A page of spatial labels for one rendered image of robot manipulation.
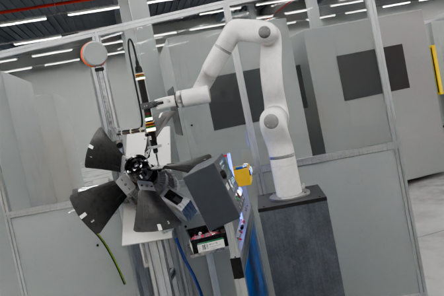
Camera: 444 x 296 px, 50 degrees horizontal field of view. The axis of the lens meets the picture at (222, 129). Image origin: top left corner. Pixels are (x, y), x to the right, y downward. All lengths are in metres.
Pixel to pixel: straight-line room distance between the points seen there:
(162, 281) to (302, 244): 0.81
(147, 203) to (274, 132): 0.67
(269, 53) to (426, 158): 4.53
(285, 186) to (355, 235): 1.04
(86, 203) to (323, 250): 1.11
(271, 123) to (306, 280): 0.71
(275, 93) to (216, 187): 0.83
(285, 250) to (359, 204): 1.03
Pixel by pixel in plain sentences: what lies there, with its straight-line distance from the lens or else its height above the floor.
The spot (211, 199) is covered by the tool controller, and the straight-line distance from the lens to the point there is 1.50.
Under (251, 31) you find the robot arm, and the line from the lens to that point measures 2.17.
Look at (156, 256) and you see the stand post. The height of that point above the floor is 0.72.
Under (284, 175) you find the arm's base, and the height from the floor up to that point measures 1.06.
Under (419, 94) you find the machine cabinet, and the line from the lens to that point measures 6.48.
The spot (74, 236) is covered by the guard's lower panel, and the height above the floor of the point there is 0.76.
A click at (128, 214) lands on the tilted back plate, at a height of 0.96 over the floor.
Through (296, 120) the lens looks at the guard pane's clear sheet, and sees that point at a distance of 3.01.
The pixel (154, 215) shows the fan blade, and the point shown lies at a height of 0.99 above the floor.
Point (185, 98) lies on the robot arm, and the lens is 2.28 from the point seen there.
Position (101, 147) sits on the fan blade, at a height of 1.33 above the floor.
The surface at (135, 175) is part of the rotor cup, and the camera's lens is 2.32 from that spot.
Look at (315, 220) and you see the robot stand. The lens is 2.16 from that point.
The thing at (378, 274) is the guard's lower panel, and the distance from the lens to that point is 3.26.
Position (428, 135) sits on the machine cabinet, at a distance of 6.54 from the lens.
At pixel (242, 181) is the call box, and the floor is 1.01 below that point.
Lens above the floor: 1.43
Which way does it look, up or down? 3 degrees down
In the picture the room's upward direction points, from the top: 11 degrees counter-clockwise
